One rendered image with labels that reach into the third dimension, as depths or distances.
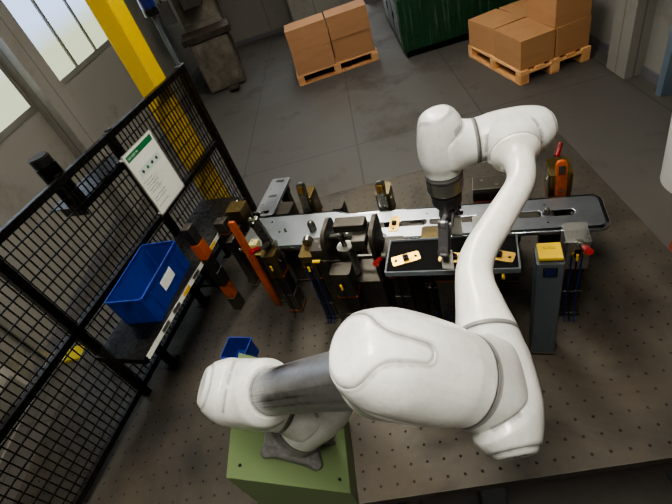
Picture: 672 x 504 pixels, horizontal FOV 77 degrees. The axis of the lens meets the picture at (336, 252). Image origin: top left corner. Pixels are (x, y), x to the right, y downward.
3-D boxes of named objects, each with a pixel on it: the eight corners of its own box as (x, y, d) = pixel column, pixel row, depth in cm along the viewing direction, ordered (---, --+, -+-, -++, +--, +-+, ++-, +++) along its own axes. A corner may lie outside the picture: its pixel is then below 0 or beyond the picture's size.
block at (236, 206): (274, 254, 218) (245, 199, 194) (269, 266, 212) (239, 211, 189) (260, 255, 220) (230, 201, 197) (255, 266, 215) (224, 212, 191)
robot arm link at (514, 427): (544, 329, 66) (483, 305, 60) (587, 455, 54) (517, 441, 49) (480, 359, 74) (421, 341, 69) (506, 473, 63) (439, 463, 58)
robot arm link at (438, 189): (465, 159, 102) (467, 179, 106) (428, 160, 106) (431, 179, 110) (459, 182, 96) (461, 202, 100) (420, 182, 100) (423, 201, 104)
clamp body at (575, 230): (575, 296, 154) (587, 221, 130) (581, 323, 146) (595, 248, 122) (552, 296, 156) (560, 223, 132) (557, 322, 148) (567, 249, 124)
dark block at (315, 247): (355, 308, 177) (326, 236, 150) (352, 322, 173) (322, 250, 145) (344, 308, 179) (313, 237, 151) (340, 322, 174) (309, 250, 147)
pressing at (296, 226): (598, 189, 148) (599, 186, 147) (614, 233, 133) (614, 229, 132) (254, 218, 194) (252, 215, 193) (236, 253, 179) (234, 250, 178)
